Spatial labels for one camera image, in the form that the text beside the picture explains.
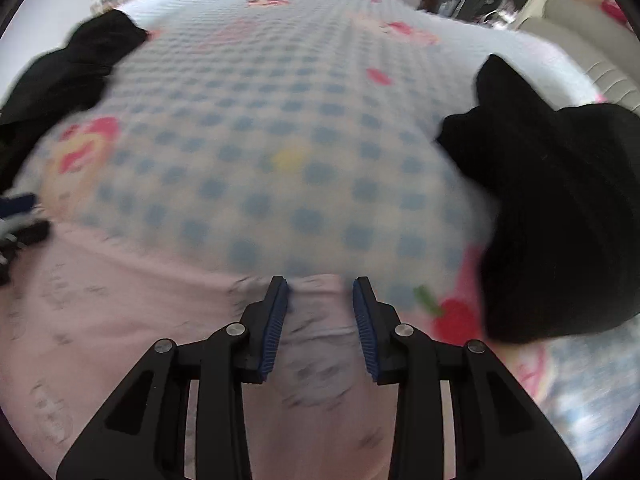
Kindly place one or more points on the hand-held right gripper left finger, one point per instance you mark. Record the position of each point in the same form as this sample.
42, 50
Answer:
274, 330

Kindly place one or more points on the pink cartoon print pants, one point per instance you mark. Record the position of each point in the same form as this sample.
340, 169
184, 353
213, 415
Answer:
125, 320

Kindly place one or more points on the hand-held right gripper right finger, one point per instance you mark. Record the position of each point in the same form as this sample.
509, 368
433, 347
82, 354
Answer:
367, 330

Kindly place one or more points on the black hooded garment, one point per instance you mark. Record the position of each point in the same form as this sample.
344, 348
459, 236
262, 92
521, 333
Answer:
75, 70

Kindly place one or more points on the checked cartoon print blanket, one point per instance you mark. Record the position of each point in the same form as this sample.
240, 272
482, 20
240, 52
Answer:
300, 125

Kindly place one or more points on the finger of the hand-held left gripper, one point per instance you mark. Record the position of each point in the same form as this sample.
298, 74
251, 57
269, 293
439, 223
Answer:
17, 204
32, 235

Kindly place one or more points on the folded black garment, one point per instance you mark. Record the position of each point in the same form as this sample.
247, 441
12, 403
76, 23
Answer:
560, 200

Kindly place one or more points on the grey padded headboard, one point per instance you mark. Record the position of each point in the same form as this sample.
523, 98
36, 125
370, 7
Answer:
590, 45

